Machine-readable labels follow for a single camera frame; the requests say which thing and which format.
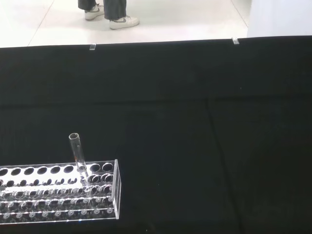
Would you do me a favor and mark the clear acrylic test tube rack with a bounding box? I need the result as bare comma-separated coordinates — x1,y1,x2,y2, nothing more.
0,159,121,224

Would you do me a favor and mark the black bench cloth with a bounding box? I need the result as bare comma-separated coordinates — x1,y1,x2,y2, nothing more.
0,36,312,234

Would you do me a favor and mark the person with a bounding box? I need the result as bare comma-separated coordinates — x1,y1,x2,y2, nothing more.
78,0,140,30

